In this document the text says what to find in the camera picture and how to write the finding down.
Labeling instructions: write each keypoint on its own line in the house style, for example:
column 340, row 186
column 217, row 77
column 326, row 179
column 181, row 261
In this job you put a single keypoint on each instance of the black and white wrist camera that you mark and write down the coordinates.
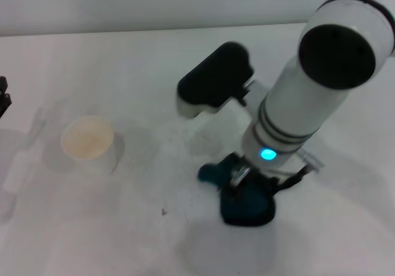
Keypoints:
column 213, row 81

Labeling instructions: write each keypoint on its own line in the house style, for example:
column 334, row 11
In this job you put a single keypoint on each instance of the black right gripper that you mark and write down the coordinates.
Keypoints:
column 266, row 176

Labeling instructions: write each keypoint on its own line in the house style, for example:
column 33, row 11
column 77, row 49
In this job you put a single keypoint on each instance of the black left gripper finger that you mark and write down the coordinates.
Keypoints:
column 3, row 101

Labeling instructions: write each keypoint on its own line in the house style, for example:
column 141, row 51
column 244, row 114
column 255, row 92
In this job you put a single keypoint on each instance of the white paper cup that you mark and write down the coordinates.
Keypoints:
column 89, row 146

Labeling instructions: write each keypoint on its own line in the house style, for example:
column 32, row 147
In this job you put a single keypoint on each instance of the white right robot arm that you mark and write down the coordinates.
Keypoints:
column 308, row 97

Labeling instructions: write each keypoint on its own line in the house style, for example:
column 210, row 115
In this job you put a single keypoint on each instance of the blue rag with black loop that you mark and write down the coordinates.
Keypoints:
column 247, row 209

